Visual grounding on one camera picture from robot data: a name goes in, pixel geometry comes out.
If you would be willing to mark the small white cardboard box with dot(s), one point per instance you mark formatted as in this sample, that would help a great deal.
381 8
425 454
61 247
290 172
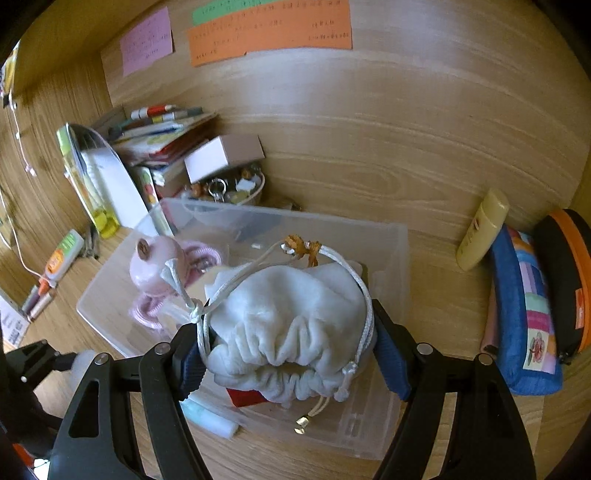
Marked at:
224 154

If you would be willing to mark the translucent white round jar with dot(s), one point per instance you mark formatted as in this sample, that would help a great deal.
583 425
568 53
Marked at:
210 417

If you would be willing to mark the blue patchwork pencil case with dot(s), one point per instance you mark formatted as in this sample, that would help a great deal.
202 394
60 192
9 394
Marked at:
526 314

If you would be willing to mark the white paper file box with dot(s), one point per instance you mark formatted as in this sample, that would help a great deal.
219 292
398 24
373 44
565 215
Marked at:
117 184

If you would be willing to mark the clear plastic storage container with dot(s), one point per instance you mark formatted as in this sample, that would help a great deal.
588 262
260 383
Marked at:
383 277

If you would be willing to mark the printed paper leaflet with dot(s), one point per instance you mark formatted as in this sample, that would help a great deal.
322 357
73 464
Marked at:
11 323

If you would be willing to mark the bowl of trinkets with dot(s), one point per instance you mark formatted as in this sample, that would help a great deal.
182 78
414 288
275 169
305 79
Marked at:
231 196

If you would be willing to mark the green paper note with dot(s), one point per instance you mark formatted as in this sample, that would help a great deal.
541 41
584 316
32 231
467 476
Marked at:
221 11

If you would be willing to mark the pink paper note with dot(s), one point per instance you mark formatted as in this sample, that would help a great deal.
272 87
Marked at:
147 41

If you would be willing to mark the stack of books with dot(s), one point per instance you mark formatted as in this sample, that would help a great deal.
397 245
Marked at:
157 138

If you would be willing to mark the bundle of dark pens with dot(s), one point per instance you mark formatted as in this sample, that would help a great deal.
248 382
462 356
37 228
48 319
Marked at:
92 244

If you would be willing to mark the black and orange zip case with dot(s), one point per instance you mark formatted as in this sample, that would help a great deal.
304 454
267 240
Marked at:
565 281

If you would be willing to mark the orange paper note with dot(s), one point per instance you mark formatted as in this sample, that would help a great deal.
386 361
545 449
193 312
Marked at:
272 41

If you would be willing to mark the green and orange tube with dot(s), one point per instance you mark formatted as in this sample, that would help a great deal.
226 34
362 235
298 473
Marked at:
62 256

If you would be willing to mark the yellow-green spray bottle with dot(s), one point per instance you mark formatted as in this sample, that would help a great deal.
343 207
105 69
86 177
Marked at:
87 184

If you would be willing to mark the cream lotion tube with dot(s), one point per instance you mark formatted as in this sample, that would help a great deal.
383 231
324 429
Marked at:
482 228

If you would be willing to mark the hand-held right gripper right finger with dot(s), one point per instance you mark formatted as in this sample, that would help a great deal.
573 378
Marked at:
392 364

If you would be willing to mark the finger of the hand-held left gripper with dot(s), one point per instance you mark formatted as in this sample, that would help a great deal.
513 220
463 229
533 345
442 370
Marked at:
64 360

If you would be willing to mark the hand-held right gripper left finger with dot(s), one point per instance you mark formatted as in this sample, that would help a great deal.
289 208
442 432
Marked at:
189 364

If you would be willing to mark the pink round case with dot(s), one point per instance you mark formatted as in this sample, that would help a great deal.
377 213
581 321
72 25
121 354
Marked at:
152 263

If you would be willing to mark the bundle of markers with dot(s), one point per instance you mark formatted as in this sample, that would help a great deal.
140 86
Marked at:
39 300

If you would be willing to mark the red heart-shaped felt piece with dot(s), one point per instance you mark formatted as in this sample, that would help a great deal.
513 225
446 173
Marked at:
244 397

